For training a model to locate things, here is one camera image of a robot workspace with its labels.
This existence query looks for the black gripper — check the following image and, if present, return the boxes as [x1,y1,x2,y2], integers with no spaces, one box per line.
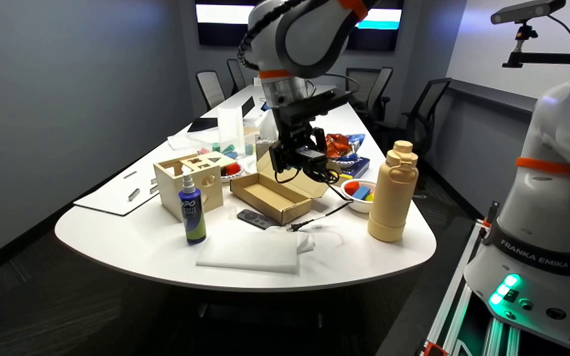
[269,89,348,182]

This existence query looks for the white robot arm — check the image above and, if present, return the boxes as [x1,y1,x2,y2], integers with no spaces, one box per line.
[237,0,376,184]

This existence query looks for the cardboard box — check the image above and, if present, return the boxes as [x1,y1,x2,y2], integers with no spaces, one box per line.
[229,154,326,226]

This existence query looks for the wooden shape sorter box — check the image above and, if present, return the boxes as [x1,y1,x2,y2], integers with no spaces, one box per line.
[152,152,229,220]

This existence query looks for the red snack bag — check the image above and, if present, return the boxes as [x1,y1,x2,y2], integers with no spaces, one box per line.
[324,133,364,164]

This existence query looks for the blue book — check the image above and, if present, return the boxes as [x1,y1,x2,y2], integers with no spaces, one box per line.
[340,156,370,178]

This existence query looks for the red block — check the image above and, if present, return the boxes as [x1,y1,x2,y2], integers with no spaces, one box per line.
[344,182,360,196]

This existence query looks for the blue block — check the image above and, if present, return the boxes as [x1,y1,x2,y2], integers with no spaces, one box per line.
[354,186,370,200]

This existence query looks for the white bowl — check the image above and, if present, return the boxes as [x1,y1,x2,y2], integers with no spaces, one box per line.
[340,178,374,214]

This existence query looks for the grey remote control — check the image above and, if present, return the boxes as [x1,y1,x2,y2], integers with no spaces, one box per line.
[237,210,275,229]

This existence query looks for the tan water bottle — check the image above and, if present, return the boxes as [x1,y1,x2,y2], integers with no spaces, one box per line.
[368,140,419,243]

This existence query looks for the white folded cloth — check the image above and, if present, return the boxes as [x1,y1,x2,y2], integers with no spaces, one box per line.
[196,233,314,273]

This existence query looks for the blue spray bottle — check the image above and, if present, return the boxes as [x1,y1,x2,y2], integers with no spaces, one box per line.
[178,176,206,245]

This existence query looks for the black office chair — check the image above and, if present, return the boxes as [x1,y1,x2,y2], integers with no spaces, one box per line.
[405,77,449,156]

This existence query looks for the wall monitor screen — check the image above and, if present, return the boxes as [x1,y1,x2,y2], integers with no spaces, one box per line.
[194,0,405,53]

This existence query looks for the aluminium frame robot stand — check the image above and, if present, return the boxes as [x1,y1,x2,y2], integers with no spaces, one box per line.
[417,204,520,356]

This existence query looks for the camera on stand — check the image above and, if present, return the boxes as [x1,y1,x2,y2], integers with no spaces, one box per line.
[491,0,570,67]

